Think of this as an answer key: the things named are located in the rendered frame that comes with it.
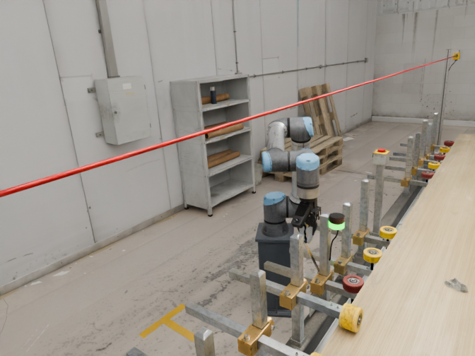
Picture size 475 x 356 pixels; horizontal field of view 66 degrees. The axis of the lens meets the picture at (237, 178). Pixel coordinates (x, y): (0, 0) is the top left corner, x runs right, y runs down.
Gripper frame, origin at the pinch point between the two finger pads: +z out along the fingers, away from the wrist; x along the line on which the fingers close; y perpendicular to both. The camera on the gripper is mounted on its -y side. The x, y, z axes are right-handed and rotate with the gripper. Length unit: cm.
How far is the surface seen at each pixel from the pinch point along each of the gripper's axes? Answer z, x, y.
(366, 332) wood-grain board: 10.7, -34.2, -27.0
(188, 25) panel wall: -108, 245, 207
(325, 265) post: 9.3, -8.7, -0.1
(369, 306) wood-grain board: 10.9, -31.0, -13.8
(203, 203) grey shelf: 89, 212, 164
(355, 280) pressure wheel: 10.9, -21.9, -1.3
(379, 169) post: -9, -8, 76
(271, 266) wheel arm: 15.4, 15.8, -3.8
